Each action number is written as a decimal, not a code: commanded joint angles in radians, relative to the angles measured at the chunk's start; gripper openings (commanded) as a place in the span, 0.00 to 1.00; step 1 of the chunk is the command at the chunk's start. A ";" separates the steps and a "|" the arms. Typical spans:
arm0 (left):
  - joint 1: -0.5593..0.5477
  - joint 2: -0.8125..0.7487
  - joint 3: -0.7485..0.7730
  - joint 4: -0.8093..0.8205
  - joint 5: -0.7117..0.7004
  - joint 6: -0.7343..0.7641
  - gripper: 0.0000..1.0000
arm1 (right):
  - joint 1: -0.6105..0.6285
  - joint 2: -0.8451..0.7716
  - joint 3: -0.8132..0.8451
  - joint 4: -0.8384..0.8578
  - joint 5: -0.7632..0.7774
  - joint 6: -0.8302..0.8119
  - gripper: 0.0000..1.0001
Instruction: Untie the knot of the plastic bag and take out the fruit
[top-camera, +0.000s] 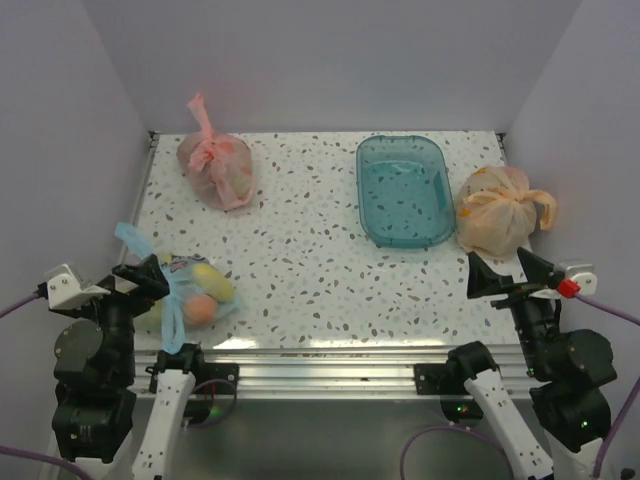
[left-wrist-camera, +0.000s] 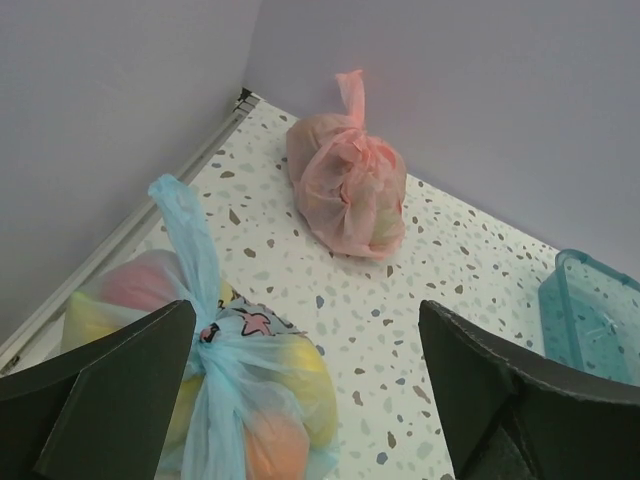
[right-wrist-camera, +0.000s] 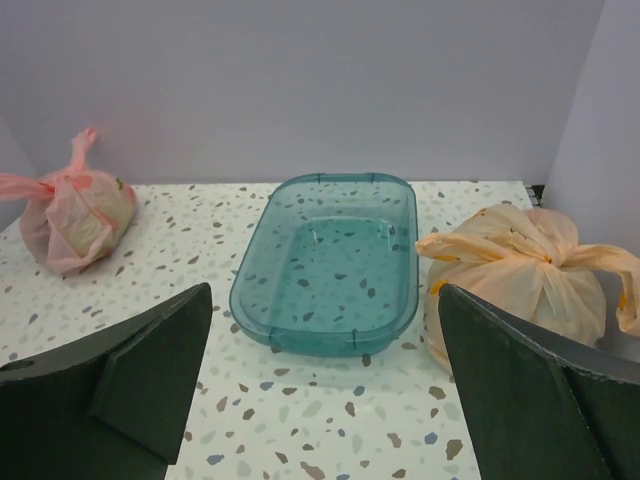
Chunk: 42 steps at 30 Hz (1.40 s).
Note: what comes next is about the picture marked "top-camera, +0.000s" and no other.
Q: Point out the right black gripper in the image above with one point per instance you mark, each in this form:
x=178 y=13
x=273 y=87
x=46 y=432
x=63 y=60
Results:
x=537 y=273

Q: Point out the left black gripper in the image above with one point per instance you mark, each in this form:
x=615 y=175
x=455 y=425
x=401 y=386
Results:
x=152 y=282

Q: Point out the light blue printed plastic bag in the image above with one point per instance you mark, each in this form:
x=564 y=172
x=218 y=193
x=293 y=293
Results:
x=199 y=294

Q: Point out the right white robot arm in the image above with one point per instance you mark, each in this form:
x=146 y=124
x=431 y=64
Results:
x=571 y=368

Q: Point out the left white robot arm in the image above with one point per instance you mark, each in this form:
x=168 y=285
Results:
x=95 y=369

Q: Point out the orange fruit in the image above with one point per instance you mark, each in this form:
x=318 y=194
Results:
x=200 y=310

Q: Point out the orange knotted plastic bag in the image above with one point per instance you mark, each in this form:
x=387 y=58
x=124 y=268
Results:
x=496 y=211

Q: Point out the pink knotted plastic bag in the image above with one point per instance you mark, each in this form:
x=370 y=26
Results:
x=217 y=165

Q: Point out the teal transparent plastic tray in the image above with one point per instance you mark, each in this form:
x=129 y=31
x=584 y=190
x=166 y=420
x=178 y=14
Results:
x=404 y=193

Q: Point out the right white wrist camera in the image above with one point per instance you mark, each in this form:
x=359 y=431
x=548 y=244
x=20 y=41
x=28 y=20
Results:
x=579 y=277

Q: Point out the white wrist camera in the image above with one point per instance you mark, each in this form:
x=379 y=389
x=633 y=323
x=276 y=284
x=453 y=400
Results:
x=579 y=277
x=67 y=289

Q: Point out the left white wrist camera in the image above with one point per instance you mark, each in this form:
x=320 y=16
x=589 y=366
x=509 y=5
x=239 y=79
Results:
x=67 y=289

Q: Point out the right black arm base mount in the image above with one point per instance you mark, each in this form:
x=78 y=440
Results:
x=456 y=404

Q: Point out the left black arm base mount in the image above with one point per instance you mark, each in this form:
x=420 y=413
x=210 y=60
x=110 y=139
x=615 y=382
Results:
x=216 y=384

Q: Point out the aluminium table front rail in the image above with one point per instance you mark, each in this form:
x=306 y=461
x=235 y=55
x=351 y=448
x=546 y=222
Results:
x=377 y=373

